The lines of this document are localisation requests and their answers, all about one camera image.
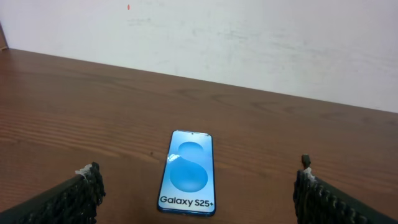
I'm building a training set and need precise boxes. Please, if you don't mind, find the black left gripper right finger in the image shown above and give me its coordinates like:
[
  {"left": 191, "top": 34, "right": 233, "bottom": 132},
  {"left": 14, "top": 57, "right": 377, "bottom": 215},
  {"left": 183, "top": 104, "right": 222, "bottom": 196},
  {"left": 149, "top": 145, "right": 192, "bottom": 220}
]
[{"left": 293, "top": 154, "right": 397, "bottom": 224}]

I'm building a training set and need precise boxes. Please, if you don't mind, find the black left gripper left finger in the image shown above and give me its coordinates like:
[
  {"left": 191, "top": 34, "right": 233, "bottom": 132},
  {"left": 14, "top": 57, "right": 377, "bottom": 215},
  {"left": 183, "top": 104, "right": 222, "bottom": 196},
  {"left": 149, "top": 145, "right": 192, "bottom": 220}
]
[{"left": 1, "top": 162, "right": 106, "bottom": 224}]

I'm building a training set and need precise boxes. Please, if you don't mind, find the brown cardboard panel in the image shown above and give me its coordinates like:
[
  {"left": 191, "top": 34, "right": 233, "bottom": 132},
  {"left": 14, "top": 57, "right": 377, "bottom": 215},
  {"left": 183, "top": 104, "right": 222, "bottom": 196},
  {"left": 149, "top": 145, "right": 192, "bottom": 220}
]
[{"left": 0, "top": 25, "right": 8, "bottom": 51}]

